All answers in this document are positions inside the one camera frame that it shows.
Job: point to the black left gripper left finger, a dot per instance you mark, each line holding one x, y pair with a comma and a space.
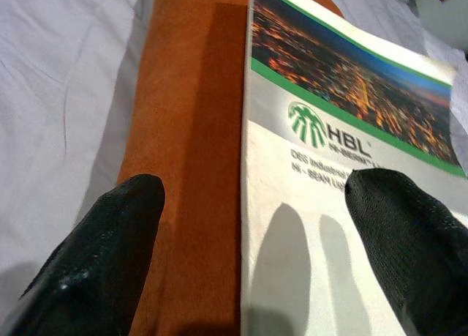
98, 255

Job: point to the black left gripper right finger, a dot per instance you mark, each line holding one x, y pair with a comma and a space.
409, 241

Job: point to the HBL city photo brochure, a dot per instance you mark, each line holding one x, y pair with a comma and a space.
329, 167

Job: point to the orange suede cushion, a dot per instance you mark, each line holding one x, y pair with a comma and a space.
190, 160

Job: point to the white bed sheet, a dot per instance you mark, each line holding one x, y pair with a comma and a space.
62, 112

